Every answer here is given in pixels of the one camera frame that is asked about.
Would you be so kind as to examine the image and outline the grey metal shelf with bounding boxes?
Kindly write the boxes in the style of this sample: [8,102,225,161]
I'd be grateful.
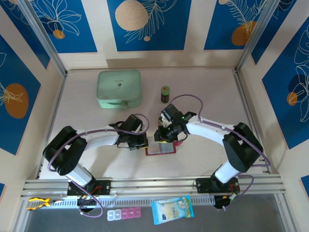
[14,193,296,232]

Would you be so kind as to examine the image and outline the blue wet wipes packet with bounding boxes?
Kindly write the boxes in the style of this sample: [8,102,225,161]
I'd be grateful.
[151,195,195,226]

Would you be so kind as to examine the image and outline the mint green zip pouch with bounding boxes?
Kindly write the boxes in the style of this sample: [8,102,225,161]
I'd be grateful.
[96,69,142,110]

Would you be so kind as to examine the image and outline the aluminium frame post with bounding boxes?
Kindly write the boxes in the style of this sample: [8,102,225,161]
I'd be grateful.
[16,0,68,76]
[235,0,297,73]

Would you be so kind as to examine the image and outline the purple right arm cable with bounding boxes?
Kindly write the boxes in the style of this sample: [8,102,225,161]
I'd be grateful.
[170,94,271,211]

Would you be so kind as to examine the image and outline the black connector bracket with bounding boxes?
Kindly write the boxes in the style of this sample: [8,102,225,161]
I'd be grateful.
[213,194,239,210]
[76,195,98,214]

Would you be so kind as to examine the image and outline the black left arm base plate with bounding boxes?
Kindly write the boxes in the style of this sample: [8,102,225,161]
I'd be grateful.
[67,179,112,196]

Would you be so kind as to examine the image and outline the grey slotted cable duct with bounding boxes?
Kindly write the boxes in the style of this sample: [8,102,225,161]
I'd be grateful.
[24,195,215,210]

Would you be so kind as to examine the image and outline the white and pink pill organizer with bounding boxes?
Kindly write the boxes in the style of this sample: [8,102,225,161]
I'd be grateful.
[107,206,141,221]

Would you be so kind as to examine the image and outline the black right connector bracket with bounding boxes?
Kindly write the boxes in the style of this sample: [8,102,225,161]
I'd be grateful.
[213,194,239,210]

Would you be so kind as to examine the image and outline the aluminium mounting rail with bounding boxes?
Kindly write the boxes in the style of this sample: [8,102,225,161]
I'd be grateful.
[20,174,287,198]

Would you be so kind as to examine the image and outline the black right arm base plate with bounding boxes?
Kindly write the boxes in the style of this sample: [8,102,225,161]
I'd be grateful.
[195,177,240,194]

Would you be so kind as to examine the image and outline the black left connector bracket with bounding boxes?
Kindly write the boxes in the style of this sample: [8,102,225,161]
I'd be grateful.
[76,195,98,214]

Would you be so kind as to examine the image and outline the yellow-handled pliers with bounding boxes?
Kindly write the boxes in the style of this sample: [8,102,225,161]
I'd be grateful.
[26,197,65,211]

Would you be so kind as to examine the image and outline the red card holder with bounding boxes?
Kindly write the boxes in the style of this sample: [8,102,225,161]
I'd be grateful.
[144,139,183,157]

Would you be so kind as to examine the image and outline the aluminium table side rail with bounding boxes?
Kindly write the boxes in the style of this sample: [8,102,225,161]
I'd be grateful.
[234,70,278,176]
[35,72,68,181]

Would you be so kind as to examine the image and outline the dark bottle with green lid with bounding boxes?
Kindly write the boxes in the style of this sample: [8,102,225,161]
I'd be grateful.
[160,85,170,104]

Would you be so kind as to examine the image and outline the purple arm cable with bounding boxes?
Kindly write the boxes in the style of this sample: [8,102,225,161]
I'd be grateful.
[47,113,150,218]
[170,94,271,211]

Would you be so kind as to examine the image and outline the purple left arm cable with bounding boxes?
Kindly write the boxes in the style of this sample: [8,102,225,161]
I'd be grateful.
[47,113,150,218]

